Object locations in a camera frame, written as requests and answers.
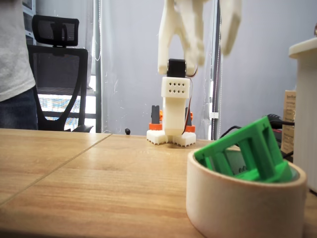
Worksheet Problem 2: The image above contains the person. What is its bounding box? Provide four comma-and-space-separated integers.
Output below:
0, 0, 39, 130

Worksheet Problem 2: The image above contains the orange black table clamp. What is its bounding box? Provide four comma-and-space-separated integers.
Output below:
148, 105, 163, 131
184, 106, 196, 133

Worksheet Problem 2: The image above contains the beige masking tape roll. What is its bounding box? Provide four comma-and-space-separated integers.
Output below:
186, 146, 308, 238

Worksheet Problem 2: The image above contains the black power cable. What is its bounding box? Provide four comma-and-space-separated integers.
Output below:
217, 113, 295, 142

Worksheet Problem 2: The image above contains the white cabinet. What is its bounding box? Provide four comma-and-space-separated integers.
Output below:
288, 37, 317, 194

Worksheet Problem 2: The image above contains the brown cardboard box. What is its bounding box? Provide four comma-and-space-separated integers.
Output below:
281, 90, 297, 156

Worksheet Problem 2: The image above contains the black mesh office chair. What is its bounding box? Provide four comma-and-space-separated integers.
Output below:
25, 14, 102, 132

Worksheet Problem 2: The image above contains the black device with red label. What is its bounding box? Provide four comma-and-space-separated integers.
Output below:
272, 125, 294, 163

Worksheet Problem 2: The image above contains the green hexagonal printed component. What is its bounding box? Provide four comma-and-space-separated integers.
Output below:
194, 116, 293, 183

